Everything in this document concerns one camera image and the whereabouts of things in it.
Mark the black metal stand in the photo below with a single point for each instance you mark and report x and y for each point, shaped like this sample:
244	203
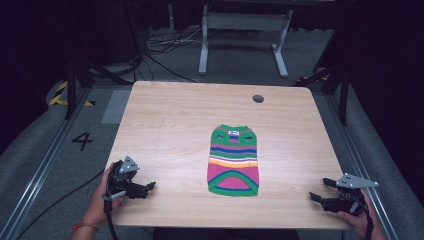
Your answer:
343	93
71	86

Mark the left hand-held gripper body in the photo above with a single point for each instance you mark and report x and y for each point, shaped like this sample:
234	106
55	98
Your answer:
124	181

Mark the white metal desk frame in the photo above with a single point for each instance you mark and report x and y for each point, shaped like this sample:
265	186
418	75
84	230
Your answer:
245	21

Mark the aluminium floor rail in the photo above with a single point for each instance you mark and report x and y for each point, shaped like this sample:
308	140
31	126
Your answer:
360	156
40	173

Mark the person's right hand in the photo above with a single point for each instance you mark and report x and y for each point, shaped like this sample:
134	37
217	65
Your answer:
361	220

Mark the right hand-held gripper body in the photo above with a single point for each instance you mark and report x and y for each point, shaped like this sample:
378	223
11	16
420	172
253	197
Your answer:
350	196

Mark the striped knitted pet sweater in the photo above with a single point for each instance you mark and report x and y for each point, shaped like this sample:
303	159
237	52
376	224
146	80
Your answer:
233	160

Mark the person's left hand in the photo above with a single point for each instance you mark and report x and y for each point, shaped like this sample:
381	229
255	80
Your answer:
100	203

